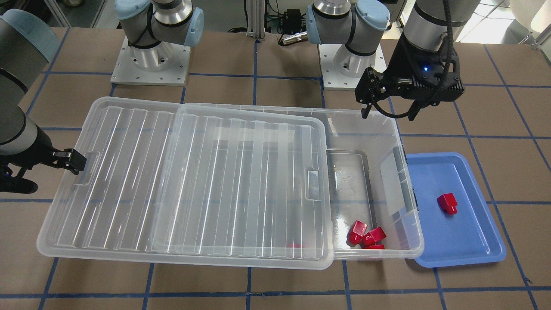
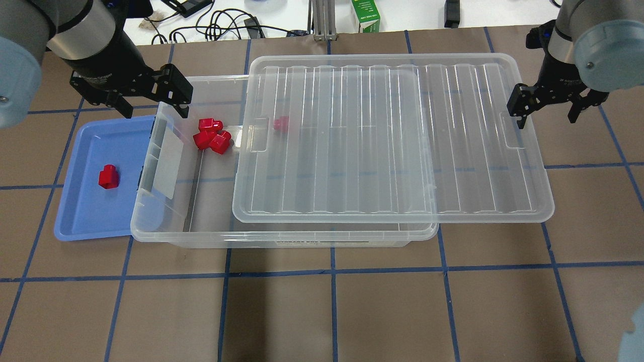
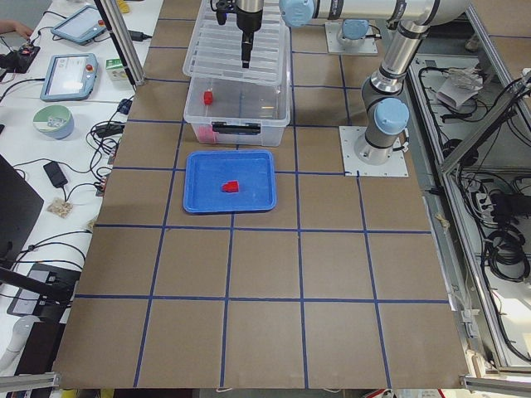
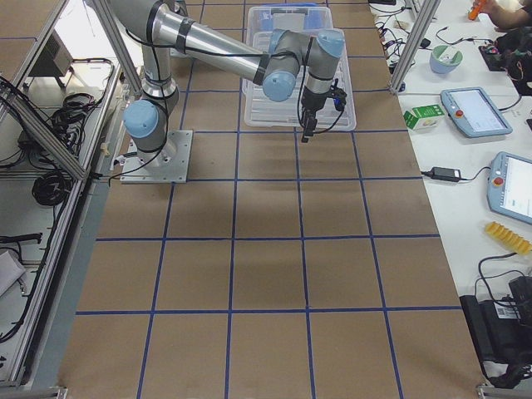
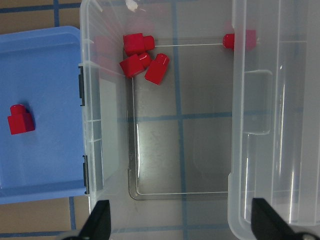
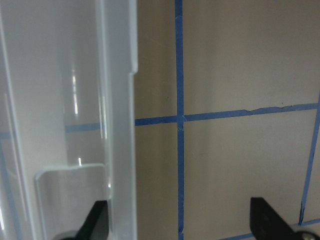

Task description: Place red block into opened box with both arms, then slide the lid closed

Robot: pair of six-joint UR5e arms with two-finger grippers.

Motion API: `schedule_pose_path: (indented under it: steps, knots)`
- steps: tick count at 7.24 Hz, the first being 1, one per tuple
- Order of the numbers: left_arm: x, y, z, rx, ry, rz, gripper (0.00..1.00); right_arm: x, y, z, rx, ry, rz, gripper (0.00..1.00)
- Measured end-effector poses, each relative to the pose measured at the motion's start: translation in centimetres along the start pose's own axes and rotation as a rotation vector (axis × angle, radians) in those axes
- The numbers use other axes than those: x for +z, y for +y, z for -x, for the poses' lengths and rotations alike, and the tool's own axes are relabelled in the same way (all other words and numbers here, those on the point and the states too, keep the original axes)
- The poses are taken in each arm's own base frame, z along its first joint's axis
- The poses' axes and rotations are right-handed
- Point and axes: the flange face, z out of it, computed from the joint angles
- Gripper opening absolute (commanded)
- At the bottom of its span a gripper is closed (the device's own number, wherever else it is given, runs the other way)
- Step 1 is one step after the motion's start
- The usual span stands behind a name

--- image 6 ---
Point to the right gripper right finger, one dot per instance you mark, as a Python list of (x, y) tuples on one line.
[(266, 224)]

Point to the clear plastic box lid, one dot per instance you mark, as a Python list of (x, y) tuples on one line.
[(67, 116)]

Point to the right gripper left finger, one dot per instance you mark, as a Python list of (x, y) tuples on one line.
[(96, 224)]

